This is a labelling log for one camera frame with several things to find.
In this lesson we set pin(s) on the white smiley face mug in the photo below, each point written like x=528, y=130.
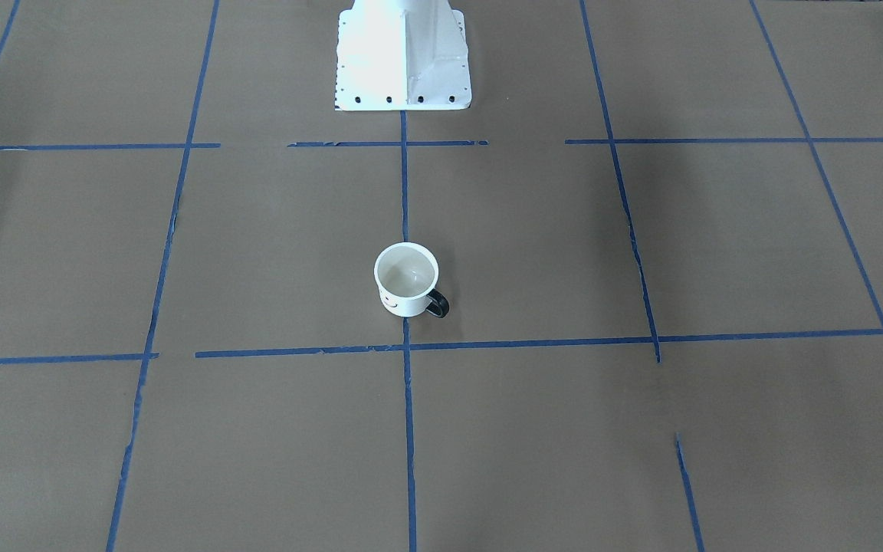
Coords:
x=407, y=274

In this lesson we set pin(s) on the white camera mast pedestal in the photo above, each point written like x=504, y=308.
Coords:
x=402, y=55

